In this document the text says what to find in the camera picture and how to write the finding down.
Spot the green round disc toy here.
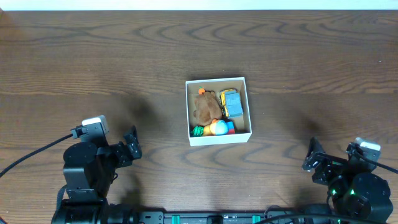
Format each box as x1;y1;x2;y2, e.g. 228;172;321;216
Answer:
191;126;204;137

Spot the brown plush bear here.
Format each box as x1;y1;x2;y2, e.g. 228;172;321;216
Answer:
193;88;223;126

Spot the orange duck toy blue hat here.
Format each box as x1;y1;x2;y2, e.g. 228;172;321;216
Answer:
203;119;229;136

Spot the colourful puzzle cube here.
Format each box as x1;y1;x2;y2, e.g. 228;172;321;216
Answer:
226;121;236;134

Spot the yellow grey toy truck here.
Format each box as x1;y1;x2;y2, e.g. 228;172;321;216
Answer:
220;89;243;118

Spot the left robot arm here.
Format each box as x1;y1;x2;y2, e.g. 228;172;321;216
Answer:
52;123;142;224

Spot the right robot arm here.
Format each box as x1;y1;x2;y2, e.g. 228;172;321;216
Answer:
302;137;393;223

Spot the white cardboard box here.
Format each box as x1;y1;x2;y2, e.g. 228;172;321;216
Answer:
185;77;252;146

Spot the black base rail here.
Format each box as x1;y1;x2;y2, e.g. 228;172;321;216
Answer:
138;204;333;224

